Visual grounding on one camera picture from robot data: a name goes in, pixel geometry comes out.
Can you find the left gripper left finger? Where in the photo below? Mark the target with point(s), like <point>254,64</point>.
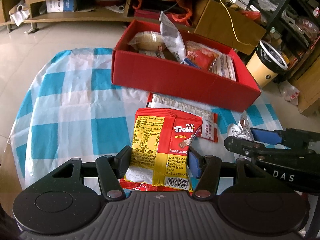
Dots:
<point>110,169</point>

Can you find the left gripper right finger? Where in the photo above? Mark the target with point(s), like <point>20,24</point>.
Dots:
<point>207,170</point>

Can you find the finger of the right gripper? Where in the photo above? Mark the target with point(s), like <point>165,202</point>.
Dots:
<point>265,136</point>

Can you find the red white snack packet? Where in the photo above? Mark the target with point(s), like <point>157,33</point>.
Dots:
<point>208,129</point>

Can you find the red yellow Trolli candy bag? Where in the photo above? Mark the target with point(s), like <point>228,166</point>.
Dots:
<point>160,144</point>

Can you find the waffle snack pack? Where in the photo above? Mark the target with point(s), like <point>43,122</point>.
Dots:
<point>148,40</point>

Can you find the silver white snack pouch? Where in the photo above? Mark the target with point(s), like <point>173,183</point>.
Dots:
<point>172,38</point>

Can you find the sausage pack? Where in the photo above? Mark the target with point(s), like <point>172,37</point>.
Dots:
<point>242,130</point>

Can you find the white biscuit pack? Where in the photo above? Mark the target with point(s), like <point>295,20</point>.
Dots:
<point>223,66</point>

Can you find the orange bread pack blue label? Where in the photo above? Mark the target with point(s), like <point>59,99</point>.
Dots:
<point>200,56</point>

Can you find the white plastic bag on floor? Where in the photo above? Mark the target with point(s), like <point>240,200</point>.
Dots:
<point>289,92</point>

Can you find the blue white checkered tablecloth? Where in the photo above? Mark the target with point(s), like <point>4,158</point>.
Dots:
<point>73,110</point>

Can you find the yellow trash bin black bag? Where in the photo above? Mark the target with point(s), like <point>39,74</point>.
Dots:
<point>265,64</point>

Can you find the red cardboard box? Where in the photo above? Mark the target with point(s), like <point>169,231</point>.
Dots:
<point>134,70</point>

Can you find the black storage shelf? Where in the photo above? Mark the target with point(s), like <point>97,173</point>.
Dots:
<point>292,28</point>

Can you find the wooden TV stand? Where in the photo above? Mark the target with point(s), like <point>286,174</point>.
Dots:
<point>217,20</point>

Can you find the orange plastic bag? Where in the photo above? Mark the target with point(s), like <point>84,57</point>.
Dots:
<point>178,11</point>

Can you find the white blue box on shelf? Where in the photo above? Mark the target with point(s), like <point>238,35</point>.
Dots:
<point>61,6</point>

